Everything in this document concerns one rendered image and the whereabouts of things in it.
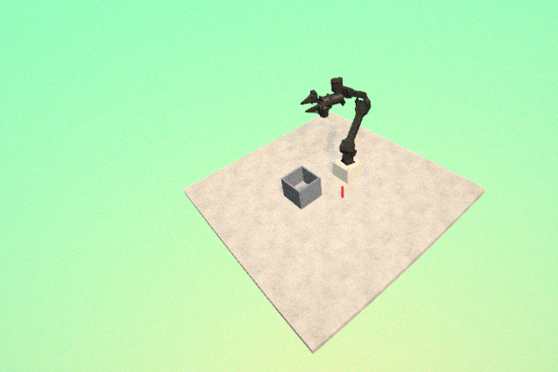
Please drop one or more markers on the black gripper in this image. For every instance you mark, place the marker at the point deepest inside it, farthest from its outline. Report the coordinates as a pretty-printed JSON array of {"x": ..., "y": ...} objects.
[{"x": 322, "y": 103}]

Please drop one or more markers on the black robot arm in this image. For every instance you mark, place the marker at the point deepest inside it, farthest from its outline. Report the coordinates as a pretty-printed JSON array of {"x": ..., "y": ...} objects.
[{"x": 362, "y": 109}]

